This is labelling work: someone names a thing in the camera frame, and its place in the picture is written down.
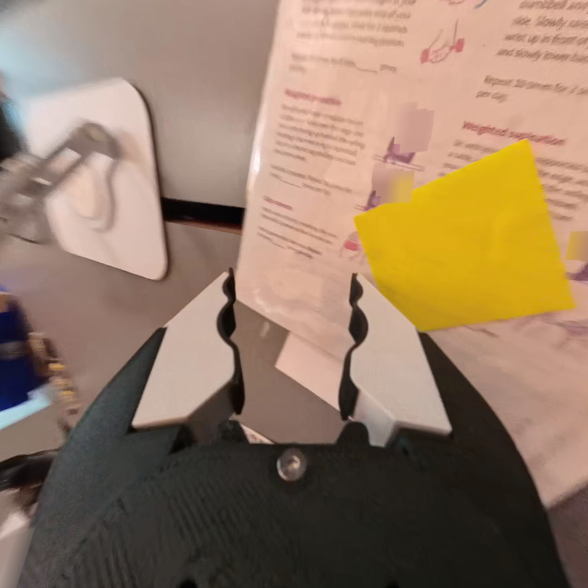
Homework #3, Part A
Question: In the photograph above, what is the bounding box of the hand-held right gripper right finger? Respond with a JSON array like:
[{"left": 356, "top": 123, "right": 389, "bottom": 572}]
[{"left": 338, "top": 273, "right": 453, "bottom": 436}]

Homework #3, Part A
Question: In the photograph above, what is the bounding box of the grey metal clip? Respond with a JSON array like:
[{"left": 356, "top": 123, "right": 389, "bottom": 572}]
[{"left": 0, "top": 120, "right": 126, "bottom": 245}]

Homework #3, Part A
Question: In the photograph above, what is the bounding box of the printed instruction sheet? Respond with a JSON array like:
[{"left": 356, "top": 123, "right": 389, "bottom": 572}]
[{"left": 236, "top": 0, "right": 588, "bottom": 508}]

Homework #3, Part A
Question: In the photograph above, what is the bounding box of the blue box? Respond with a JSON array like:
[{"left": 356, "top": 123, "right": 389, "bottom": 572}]
[{"left": 0, "top": 282, "right": 52, "bottom": 414}]

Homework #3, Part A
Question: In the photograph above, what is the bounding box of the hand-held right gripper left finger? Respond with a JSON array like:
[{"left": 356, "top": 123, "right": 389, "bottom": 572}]
[{"left": 132, "top": 269, "right": 245, "bottom": 430}]

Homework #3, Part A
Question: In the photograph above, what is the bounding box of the white rounded board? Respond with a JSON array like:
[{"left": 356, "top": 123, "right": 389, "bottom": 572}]
[{"left": 21, "top": 77, "right": 170, "bottom": 282}]

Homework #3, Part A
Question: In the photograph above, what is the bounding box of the yellow sticky note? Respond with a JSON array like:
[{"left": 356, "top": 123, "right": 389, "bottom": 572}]
[{"left": 353, "top": 139, "right": 578, "bottom": 332}]

